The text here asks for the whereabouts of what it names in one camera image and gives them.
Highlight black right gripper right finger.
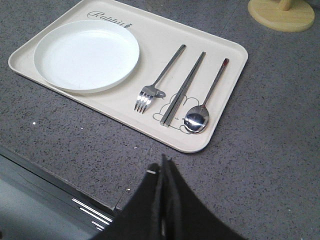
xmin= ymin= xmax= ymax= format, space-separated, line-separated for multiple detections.
xmin=161 ymin=154 xmax=244 ymax=240

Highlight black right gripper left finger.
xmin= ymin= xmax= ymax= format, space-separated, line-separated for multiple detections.
xmin=92 ymin=163 xmax=160 ymax=240

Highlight silver metal spoon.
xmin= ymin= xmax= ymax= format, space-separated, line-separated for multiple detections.
xmin=183 ymin=58 xmax=230 ymax=134

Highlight silver metal fork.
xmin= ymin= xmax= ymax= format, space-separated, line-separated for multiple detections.
xmin=134 ymin=44 xmax=186 ymax=114

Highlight white round plate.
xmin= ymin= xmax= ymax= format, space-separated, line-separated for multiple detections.
xmin=33 ymin=20 xmax=140 ymax=94

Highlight cream rabbit serving tray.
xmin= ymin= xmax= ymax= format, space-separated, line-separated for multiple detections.
xmin=8 ymin=0 xmax=248 ymax=153

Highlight wooden mug tree stand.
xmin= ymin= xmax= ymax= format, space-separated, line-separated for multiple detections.
xmin=247 ymin=0 xmax=315 ymax=33

